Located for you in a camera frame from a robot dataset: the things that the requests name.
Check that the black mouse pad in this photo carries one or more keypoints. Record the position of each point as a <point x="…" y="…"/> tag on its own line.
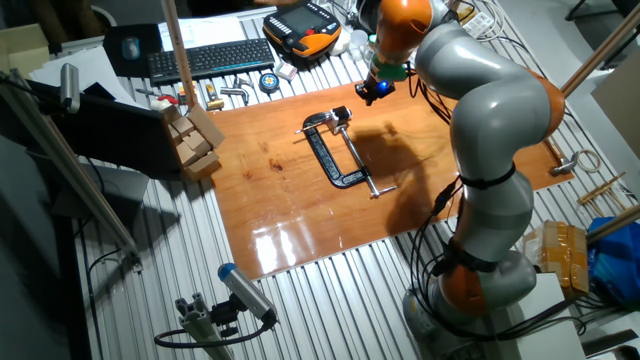
<point x="112" y="55"/>

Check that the short aluminium profile mount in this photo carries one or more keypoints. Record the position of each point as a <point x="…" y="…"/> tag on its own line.
<point x="197" y="325"/>

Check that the beige flat panel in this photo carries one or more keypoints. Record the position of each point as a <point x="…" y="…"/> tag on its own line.
<point x="620" y="115"/>

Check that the black iron C-clamp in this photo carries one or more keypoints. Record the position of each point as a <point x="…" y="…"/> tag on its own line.
<point x="325" y="155"/>

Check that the silver camera blue tip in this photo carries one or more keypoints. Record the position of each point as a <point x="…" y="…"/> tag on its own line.
<point x="245" y="292"/>

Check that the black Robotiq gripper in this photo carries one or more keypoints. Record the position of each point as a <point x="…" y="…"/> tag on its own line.
<point x="380" y="89"/>

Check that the orange wooden board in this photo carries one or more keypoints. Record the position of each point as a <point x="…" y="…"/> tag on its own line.
<point x="300" y="225"/>

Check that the blank white paper stack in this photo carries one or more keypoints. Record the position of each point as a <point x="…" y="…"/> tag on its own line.
<point x="95" y="70"/>

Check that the white power strip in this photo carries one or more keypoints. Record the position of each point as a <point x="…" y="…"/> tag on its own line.
<point x="480" y="22"/>

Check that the black flat monitor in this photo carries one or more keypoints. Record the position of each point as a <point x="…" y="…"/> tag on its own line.
<point x="110" y="135"/>

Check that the black blue tape measure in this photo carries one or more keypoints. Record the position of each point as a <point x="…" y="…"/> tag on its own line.
<point x="269" y="83"/>

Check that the taped brown cardboard package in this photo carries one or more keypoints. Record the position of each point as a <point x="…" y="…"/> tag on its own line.
<point x="562" y="255"/>

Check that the grey computer mouse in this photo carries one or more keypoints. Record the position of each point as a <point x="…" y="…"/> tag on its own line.
<point x="131" y="48"/>

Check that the blue plastic bag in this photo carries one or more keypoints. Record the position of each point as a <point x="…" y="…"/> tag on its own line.
<point x="617" y="260"/>

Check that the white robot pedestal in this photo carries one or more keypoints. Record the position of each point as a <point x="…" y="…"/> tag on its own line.
<point x="550" y="330"/>

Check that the white printed paper sheets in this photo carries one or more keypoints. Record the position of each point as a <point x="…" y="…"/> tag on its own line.
<point x="205" y="31"/>

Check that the small white pink card pack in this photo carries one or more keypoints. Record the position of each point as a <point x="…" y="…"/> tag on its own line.
<point x="286" y="71"/>

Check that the chrome pipe fitting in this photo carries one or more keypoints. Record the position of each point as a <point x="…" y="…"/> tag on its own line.
<point x="237" y="92"/>

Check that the brass metal fitting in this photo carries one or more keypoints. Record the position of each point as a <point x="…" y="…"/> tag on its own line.
<point x="215" y="100"/>

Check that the silver depth camera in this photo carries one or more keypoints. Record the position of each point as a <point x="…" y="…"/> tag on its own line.
<point x="70" y="87"/>

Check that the black computer keyboard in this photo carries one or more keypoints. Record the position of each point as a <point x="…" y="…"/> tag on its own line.
<point x="210" y="60"/>

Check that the wooden frame post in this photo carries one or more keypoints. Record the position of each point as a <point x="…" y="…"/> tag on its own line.
<point x="612" y="224"/>
<point x="177" y="50"/>
<point x="454" y="4"/>
<point x="600" y="50"/>

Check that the orange black teach pendant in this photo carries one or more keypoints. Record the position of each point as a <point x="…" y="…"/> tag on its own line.
<point x="305" y="30"/>

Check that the long aluminium frame bar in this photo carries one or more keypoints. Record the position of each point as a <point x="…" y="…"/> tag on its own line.
<point x="65" y="165"/>

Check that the wooden sticks frame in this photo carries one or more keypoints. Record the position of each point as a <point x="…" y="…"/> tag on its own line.
<point x="600" y="192"/>

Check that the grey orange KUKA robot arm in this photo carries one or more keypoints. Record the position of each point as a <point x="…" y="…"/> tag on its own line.
<point x="500" y="125"/>

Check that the glass jar white lid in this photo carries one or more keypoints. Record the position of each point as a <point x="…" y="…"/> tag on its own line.
<point x="359" y="39"/>

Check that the plain cardboard box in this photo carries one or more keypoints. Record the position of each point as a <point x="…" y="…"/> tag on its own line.
<point x="22" y="47"/>

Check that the bare person hand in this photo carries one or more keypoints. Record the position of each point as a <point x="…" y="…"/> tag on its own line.
<point x="277" y="2"/>

